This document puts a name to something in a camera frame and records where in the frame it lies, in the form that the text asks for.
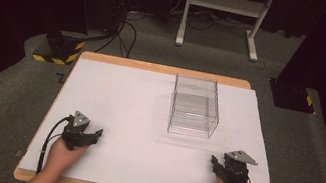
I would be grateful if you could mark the white metal stand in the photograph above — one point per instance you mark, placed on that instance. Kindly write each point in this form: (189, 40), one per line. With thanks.
(222, 10)

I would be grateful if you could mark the clear plastic box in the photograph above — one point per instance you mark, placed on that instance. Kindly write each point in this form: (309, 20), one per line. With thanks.
(195, 106)

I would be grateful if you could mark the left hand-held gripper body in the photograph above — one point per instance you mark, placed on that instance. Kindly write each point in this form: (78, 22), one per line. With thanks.
(75, 130)

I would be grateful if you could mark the white table mat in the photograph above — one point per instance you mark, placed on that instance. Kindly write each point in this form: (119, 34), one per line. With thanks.
(149, 136)

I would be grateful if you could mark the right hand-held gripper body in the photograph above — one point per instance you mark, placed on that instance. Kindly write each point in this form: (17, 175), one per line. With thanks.
(235, 168)

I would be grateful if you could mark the person's left hand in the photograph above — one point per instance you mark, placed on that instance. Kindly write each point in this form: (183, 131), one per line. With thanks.
(60, 158)

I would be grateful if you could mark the black yellow striped stand base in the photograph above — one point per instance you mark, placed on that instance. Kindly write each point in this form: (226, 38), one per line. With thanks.
(60, 49)

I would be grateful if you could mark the wooden table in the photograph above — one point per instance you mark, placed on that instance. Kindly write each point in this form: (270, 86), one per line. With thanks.
(155, 67)

